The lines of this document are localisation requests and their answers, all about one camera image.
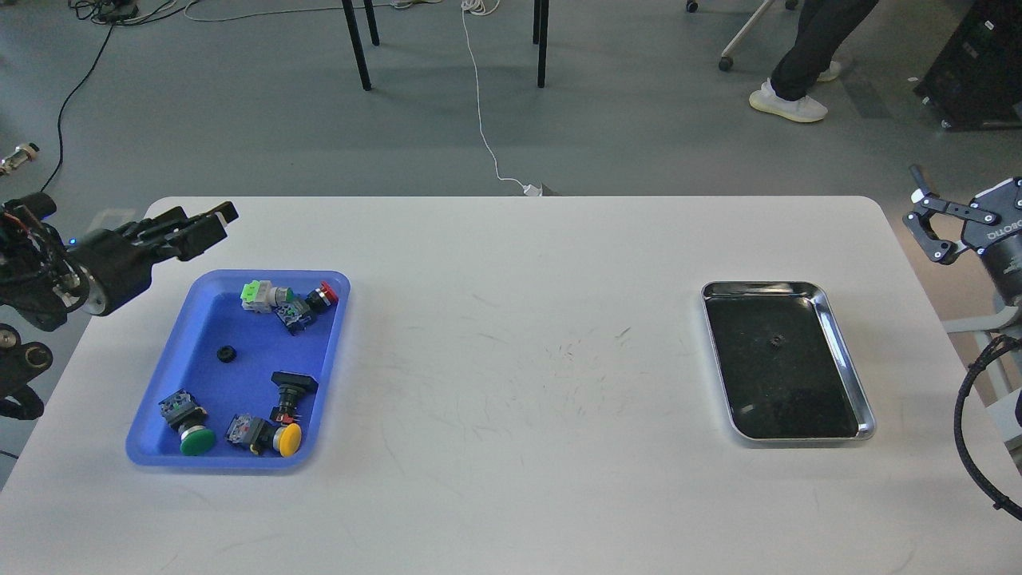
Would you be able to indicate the light green terminal switch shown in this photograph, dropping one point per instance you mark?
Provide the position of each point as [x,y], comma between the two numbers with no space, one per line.
[261,296]

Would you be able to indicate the green push button switch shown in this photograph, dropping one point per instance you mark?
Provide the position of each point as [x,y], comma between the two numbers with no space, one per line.
[184,414]

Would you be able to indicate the yellow push button switch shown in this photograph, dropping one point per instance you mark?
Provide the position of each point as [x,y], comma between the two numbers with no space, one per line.
[257,435]

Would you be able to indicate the metal tray with black mat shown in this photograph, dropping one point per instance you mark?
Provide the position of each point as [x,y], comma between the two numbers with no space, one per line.
[805,393]

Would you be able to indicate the person in black trousers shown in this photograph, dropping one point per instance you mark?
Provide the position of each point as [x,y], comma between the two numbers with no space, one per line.
[822,27]

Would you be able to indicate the black chair leg left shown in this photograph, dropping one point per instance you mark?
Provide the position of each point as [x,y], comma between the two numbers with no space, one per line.
[353,30]

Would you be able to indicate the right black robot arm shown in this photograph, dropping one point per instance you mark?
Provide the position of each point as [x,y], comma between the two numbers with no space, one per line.
[1000,336]

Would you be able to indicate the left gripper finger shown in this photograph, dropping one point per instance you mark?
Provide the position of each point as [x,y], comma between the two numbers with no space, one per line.
[163,236]
[208,228]

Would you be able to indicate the black square push button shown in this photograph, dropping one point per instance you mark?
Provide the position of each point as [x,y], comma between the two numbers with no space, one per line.
[292,388]

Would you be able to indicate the black chair leg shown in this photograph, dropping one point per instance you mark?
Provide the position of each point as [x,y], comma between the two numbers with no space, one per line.
[540,32]
[353,30]

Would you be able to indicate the white rolling stand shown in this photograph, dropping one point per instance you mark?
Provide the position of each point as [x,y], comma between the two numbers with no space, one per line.
[726,60]

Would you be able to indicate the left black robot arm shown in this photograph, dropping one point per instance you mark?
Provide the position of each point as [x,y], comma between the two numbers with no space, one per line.
[44,279]

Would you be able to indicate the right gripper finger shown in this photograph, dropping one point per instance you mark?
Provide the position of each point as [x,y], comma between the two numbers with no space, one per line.
[927,203]
[939,251]

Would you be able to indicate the black equipment case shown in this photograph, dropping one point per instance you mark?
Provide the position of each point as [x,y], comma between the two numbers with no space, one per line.
[974,84]

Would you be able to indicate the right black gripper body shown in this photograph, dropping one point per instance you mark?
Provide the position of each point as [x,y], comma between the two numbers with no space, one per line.
[996,241]

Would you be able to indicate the blue plastic tray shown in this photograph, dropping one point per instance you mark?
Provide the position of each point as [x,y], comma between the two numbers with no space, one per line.
[210,317]

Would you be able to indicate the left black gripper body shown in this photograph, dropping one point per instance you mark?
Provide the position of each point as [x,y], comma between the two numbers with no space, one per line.
[117,268]

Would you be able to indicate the red push button switch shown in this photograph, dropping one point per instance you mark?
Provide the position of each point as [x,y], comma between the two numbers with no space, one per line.
[297,313]

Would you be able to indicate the black chair leg right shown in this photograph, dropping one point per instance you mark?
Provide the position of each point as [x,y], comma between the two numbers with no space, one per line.
[540,32]

